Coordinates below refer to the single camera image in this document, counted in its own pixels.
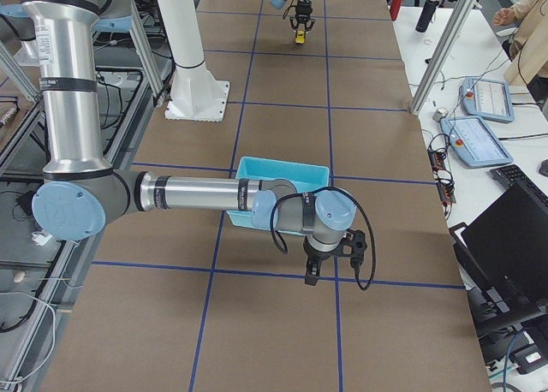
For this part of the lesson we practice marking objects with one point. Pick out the person in beige clothing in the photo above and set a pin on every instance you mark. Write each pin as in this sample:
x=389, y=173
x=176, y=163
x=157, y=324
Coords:
x=531, y=15

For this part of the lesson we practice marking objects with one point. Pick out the black keyboard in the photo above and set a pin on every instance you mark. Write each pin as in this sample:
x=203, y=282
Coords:
x=509, y=175

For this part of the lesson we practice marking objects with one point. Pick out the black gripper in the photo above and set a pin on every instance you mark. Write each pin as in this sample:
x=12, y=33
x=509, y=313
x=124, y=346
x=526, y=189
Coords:
x=317, y=253
x=302, y=9

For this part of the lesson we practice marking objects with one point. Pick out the white pedestal column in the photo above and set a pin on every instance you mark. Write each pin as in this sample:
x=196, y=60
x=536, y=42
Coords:
x=195, y=93

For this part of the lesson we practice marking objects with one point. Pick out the teach pendant tablet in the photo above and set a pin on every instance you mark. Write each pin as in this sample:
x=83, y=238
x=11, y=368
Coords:
x=490, y=99
x=474, y=142

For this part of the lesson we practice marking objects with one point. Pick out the upper teach pendant tablet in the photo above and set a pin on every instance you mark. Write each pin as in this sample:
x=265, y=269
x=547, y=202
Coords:
x=490, y=99

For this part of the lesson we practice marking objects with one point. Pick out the black laptop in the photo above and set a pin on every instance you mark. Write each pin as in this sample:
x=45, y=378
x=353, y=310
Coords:
x=505, y=249

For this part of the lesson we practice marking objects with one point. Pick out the orange circuit board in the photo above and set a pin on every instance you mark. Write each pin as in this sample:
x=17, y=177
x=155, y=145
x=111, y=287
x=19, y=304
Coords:
x=442, y=176

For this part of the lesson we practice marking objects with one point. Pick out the black water bottle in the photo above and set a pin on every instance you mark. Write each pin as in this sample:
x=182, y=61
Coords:
x=426, y=15

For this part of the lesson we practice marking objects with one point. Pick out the aluminium frame post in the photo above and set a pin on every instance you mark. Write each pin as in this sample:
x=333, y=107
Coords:
x=454, y=26

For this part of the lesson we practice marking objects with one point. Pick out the lower teach pendant tablet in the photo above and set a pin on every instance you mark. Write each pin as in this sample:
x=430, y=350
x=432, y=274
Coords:
x=474, y=142

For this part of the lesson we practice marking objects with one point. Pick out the light blue plastic bin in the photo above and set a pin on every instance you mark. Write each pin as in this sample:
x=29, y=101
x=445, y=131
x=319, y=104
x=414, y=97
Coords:
x=305, y=177

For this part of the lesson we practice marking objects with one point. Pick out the yellow beetle toy car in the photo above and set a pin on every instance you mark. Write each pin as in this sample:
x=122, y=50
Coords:
x=300, y=37

